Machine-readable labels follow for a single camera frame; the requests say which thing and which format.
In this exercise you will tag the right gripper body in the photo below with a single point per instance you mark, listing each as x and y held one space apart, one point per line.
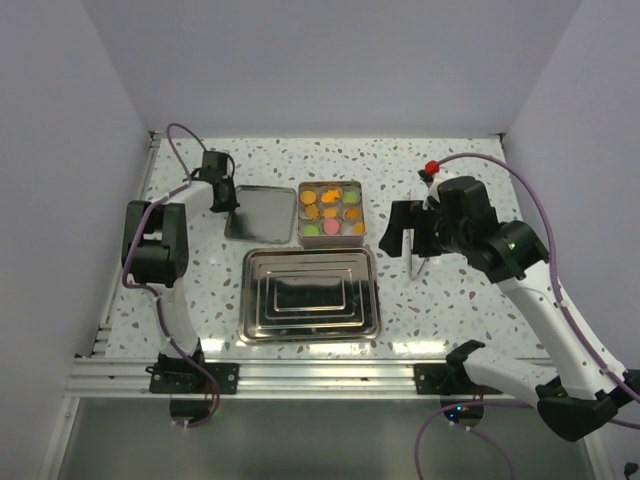
430 238

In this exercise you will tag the orange round biscuit bottom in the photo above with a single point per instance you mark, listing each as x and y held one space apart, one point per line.
352 213

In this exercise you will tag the orange round biscuit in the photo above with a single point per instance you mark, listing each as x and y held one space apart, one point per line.
352 213
308 197
359 229

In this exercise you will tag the green round cookie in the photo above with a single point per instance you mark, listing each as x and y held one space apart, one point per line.
350 197
310 231

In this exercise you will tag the pink round cookie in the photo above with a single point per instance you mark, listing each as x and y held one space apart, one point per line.
331 226

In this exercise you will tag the orange flower cookie top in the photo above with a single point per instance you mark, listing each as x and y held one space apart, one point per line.
330 212

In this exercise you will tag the orange flower cookie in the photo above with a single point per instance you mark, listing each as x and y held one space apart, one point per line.
312 212
330 212

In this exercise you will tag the orange fish cookie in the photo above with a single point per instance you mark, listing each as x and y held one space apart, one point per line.
331 196

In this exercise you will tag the orange flower cookie bottom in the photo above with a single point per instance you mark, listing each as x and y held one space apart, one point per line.
312 212

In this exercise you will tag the silver tin lid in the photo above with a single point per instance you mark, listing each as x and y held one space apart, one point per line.
266 215

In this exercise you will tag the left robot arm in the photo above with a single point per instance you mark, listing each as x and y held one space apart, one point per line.
155 258

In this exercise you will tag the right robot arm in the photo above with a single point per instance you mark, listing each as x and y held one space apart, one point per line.
585 386

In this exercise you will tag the cookie tin with paper cups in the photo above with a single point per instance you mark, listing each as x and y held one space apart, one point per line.
345 238

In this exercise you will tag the steel serving tray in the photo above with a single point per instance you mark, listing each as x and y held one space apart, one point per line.
309 295

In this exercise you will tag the right black mounting bracket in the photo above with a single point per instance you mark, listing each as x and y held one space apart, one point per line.
435 380

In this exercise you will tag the black mounting bracket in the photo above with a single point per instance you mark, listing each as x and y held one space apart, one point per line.
189 381
435 380

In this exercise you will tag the left black mounting bracket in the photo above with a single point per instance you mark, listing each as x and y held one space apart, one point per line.
189 381

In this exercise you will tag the aluminium front rail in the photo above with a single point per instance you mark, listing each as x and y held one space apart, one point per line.
259 379

